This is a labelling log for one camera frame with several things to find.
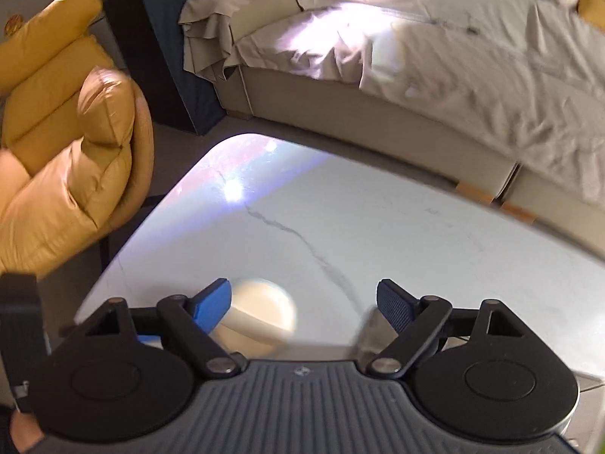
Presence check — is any beige round toy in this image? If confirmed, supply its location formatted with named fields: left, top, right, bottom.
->
left=210, top=278, right=298, bottom=355

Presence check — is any yellow cushion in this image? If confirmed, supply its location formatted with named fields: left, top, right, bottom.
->
left=577, top=0, right=605, bottom=31

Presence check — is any white marble desktop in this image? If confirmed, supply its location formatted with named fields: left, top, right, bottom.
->
left=73, top=133, right=605, bottom=436

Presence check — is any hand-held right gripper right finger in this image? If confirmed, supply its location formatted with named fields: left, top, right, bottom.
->
left=368, top=279, right=532, bottom=379

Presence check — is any beige sofa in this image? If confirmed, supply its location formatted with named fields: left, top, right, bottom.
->
left=213, top=0, right=605, bottom=266

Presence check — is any yellow leather armchair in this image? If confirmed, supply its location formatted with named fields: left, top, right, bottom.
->
left=0, top=0, right=156, bottom=280

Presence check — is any person's left hand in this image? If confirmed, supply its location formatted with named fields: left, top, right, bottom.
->
left=10, top=412, right=45, bottom=453

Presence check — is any dark blue cabinet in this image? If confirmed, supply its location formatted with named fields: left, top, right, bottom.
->
left=101, top=0, right=228, bottom=135

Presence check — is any beige blanket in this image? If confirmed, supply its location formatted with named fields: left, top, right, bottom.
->
left=178, top=0, right=605, bottom=204

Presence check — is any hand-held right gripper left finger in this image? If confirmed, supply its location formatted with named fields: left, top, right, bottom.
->
left=85, top=278, right=239, bottom=379

